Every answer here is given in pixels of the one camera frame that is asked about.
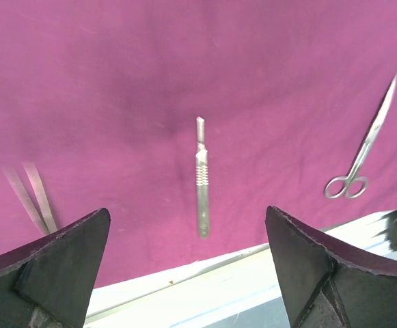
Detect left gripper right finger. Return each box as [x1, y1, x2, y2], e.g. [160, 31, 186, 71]
[265, 206, 397, 327]

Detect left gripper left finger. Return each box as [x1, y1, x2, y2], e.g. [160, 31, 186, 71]
[0, 208, 111, 327]

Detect steel surgical forceps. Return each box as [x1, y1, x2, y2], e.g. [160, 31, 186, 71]
[3, 163, 58, 235]

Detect steel surgical scissors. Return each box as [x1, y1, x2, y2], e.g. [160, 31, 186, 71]
[324, 73, 397, 199]

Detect steel scalpel handle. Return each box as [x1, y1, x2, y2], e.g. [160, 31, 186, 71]
[195, 117, 210, 239]

